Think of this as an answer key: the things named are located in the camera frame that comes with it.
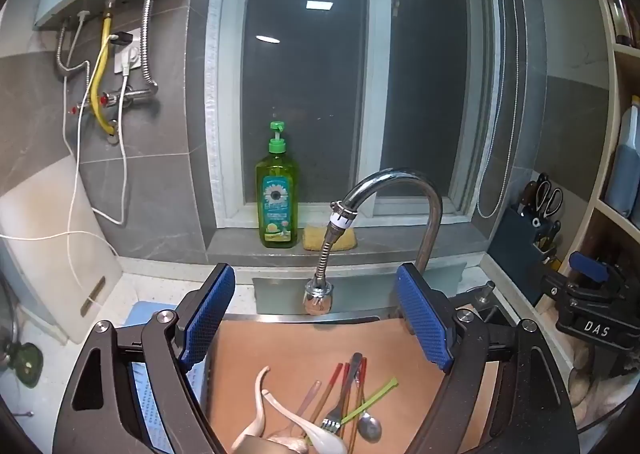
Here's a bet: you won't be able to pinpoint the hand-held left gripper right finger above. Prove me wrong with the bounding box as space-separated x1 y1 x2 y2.
395 263 581 454

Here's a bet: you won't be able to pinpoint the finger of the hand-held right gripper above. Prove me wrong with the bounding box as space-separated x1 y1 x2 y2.
569 250 627 289

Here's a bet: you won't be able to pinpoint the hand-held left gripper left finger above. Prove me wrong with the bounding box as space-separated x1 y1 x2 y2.
52 263 236 454

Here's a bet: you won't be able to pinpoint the blue utensil basket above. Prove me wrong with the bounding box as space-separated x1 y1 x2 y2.
122 300 211 454

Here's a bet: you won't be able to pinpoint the brown chopstick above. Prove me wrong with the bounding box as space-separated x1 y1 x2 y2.
345 357 369 454
308 362 346 428

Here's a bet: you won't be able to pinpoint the green plastic spoon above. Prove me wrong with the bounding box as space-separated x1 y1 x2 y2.
342 376 400 423

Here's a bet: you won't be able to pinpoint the cream ceramic spoon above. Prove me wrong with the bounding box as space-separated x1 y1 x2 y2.
231 366 271 454

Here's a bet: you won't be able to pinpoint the metal fork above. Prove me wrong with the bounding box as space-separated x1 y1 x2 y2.
320 352 364 435

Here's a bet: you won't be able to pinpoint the metal spoon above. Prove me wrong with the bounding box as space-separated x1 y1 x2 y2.
357 374 384 443

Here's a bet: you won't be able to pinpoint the wooden spoon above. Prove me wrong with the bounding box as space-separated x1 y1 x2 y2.
279 380 322 436

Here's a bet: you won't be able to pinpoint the white ceramic spoon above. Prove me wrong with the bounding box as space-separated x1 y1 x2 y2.
261 389 347 454

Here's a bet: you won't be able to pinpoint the person's right hand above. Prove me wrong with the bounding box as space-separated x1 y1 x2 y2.
567 340 640 428

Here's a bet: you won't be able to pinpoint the wooden shelf unit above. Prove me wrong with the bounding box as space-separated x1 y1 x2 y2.
530 0 640 327

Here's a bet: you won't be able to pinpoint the steel sink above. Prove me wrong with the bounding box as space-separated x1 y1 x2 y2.
220 279 522 336

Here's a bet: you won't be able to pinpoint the dark knife block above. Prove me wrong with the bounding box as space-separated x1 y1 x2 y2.
487 206 564 279

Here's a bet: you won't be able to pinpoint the grey faucet splash guard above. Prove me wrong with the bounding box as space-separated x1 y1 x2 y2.
251 261 469 316

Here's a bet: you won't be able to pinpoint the black scissors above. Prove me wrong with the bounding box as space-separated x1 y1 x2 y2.
530 173 565 228

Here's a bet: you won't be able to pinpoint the brown mat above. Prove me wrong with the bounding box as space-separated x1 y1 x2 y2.
202 318 502 454

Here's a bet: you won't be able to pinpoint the blue jug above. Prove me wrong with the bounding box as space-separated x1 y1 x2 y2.
602 95 640 221

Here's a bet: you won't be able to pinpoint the yellow sponge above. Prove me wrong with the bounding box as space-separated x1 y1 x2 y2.
302 225 359 253

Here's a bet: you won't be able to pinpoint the flexible faucet sprayer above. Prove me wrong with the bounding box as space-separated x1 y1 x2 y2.
303 201 359 318

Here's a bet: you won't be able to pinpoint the green dish soap bottle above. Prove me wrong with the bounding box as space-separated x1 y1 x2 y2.
255 120 300 249

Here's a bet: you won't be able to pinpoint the beige bowl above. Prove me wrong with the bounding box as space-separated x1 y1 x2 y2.
235 434 311 454

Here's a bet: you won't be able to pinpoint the chrome faucet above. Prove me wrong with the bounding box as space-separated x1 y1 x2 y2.
330 167 445 281

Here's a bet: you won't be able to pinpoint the white cutting board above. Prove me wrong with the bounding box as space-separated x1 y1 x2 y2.
0 161 124 346

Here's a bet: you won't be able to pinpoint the metal water valve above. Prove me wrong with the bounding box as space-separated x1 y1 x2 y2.
70 85 161 116

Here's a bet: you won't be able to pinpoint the window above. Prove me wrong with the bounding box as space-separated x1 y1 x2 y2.
204 0 532 236

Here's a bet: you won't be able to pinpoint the dark bottle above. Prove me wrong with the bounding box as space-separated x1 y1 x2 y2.
600 0 640 48

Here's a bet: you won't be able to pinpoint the bead chain cord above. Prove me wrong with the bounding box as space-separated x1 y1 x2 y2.
475 0 519 221

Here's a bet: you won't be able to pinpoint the thin white cable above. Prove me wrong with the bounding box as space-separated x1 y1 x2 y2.
0 16 122 307

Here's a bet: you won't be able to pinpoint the thick white cable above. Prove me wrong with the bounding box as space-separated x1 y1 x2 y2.
92 71 132 226

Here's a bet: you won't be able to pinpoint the yellow gas hose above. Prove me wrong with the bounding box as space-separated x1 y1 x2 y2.
89 14 119 137

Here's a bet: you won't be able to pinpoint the white wall socket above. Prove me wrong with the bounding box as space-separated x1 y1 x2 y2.
113 29 144 76

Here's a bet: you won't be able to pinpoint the metal flex hose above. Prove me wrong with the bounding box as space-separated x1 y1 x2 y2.
56 24 92 81
141 0 160 96

